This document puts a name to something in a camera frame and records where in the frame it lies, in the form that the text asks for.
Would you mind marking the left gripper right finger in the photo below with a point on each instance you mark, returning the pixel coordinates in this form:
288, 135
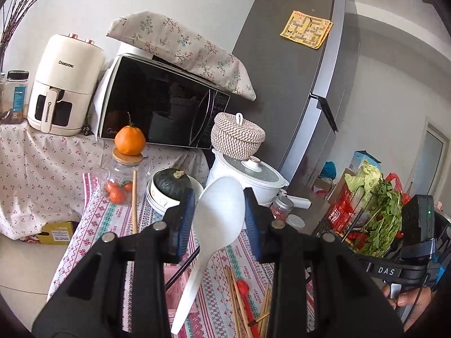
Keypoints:
258, 220

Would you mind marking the dried branch decoration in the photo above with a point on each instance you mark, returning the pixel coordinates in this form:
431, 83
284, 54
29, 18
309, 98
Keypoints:
17, 10

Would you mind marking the orange tangerine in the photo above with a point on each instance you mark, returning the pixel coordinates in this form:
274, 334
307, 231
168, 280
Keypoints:
130, 141

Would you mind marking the small floral tablecloth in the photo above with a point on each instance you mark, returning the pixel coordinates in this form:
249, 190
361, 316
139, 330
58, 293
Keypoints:
47, 179

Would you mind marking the pink plastic basket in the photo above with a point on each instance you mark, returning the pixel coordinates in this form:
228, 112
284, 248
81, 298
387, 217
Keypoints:
174, 293

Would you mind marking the cream air fryer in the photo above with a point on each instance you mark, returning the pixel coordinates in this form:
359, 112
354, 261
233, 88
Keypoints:
65, 80

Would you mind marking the black wire storage rack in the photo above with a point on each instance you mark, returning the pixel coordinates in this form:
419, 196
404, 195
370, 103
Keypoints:
340, 216

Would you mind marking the glass jar with wooden lid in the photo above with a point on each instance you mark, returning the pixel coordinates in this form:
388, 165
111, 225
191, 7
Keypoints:
118, 174

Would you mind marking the floral cloth cover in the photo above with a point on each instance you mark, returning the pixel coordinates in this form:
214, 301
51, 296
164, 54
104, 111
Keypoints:
163, 37

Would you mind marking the grey refrigerator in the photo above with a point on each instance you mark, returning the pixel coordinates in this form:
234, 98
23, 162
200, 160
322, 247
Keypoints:
301, 93

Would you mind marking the wooden chopstick upright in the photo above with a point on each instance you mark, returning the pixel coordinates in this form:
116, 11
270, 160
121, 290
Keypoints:
134, 203

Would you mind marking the wooden chopstick on table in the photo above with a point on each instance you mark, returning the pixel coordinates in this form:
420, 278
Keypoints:
234, 302

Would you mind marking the glass canister with black lid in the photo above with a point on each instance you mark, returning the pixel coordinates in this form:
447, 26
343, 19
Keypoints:
14, 97

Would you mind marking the black chopstick on table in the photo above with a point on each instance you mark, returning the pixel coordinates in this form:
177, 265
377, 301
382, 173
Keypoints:
182, 269

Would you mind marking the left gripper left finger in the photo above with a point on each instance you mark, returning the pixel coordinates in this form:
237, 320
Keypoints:
179, 221

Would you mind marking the white ceramic baking dish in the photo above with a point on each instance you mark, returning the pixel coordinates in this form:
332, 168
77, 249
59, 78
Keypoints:
159, 202

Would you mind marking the dark green pumpkin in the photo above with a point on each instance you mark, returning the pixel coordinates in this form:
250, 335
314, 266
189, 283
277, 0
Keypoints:
172, 182

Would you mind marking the jar of dried hawthorn rings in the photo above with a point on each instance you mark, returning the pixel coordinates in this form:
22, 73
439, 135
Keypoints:
296, 222

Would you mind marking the patterned striped tablecloth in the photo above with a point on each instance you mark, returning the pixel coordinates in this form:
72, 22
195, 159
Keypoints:
212, 314

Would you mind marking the yellow cardboard box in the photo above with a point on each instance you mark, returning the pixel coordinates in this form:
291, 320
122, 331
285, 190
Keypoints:
57, 233

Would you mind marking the person's right hand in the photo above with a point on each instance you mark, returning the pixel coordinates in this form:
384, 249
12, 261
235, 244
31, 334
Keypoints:
418, 298

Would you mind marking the yellow paper on fridge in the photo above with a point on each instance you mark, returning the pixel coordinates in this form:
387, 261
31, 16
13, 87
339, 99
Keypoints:
306, 30

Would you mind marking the jar of red dried fruit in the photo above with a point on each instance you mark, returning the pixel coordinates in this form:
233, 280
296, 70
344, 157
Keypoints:
281, 207

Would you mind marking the black microwave oven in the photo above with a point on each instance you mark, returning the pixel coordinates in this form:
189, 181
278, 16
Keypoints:
170, 106

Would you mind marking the green leafy vegetables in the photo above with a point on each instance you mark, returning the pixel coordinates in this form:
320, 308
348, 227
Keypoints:
377, 219

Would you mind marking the white electric cooking pot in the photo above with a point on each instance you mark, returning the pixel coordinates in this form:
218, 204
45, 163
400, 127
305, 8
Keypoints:
265, 181

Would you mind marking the woven lidded basket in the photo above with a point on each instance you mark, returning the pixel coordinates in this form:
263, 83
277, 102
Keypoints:
236, 137

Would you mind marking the white plastic rice spoon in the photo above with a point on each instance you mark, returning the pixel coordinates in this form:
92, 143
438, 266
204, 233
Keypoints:
217, 222

